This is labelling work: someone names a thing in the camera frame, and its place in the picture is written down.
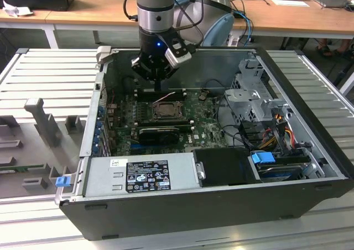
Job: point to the wooden desk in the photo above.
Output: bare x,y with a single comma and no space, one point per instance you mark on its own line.
83,12

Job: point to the black rating label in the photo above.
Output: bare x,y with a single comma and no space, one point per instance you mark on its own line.
148,175

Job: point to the person's foot in sandal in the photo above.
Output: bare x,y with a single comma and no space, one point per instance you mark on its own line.
323,49
343,49

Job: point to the thin metal locking lever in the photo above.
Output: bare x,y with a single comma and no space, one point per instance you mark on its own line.
168,120
168,96

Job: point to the black RAM slot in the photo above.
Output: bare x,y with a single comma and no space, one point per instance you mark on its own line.
166,122
166,126
146,97
146,91

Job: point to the green motherboard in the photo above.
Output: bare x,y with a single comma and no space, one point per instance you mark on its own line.
204,128

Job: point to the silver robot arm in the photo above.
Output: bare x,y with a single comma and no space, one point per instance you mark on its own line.
155,1

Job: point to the black plastic shroud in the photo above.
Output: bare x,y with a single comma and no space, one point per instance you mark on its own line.
226,165

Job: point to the white paper sheet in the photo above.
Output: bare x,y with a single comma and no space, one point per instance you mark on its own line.
290,2

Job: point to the CPU socket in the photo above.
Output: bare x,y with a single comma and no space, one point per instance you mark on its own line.
150,118

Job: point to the black cylindrical capacitor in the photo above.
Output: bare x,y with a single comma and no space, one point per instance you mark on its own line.
128,83

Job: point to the grey parts rack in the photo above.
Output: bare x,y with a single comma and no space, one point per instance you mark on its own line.
41,150

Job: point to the blue expansion slot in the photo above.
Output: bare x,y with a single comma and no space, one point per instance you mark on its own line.
137,147

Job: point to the blue plastic case latch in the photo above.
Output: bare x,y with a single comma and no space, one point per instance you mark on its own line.
62,182

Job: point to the white table leg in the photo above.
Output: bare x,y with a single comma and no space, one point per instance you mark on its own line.
347,85

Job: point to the silver power supply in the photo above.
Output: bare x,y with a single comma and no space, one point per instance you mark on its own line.
102,175

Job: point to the blue disk carrier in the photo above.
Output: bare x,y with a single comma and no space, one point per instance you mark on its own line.
261,158

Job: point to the metal disk bay cage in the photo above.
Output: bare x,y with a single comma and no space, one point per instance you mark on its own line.
243,98

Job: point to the hard disk drive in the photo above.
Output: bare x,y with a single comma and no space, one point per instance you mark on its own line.
279,172

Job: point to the green RAM stick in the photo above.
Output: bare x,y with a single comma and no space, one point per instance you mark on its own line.
22,167

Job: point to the crumpled white paper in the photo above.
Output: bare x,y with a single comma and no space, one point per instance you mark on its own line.
15,9

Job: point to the black open PC case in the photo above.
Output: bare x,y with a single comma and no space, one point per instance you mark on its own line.
179,214

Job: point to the silver square CPU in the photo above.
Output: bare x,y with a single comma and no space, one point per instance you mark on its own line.
167,109

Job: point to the black graphics card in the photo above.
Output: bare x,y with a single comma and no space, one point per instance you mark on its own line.
157,136

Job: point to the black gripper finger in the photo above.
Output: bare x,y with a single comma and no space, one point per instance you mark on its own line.
167,73
139,66

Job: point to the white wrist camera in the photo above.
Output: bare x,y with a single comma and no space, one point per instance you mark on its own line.
177,57

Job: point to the coin battery holder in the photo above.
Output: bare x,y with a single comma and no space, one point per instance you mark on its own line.
203,95

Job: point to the white power strip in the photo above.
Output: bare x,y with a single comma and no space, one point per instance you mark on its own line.
233,40

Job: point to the dark tablet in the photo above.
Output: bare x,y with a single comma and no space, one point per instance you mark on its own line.
332,2

